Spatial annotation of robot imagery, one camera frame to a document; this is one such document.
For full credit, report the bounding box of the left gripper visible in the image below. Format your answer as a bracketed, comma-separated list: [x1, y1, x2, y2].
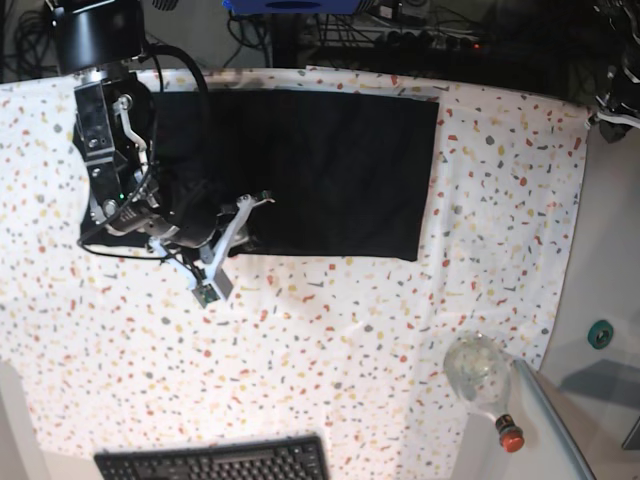
[585, 107, 639, 144]

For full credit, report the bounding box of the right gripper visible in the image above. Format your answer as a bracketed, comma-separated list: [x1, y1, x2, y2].
[145, 190, 274, 308]

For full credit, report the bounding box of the black t-shirt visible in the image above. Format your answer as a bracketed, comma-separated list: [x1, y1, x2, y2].
[72, 89, 441, 262]

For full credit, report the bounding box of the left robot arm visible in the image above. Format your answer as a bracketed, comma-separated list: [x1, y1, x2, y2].
[587, 1, 639, 144]

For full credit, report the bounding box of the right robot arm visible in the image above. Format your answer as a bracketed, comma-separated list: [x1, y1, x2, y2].
[48, 1, 272, 306]

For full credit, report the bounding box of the terrazzo pattern tablecloth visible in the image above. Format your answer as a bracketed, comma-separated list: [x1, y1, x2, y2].
[1, 68, 588, 479]

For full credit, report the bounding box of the green tape roll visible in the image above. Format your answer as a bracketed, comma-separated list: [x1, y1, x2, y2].
[587, 319, 614, 350]

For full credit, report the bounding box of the black keyboard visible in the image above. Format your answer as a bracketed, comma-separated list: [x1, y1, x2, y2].
[94, 435, 330, 480]

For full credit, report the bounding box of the black power strip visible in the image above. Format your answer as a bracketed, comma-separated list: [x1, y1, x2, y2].
[374, 27, 486, 52]

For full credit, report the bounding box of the blue box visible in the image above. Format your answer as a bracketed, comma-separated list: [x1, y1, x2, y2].
[222, 0, 361, 15]

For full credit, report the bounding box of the clear glass bottle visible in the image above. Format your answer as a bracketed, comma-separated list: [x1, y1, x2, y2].
[443, 331, 525, 453]

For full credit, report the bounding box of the grey metal rod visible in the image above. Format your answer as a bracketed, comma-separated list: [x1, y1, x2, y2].
[513, 360, 595, 479]

